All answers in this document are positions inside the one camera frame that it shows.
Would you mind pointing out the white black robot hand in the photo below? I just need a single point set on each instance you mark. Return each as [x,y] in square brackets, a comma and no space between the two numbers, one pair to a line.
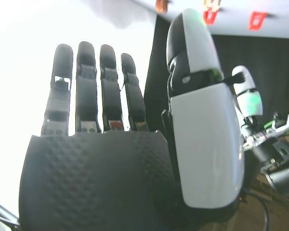
[98,178]

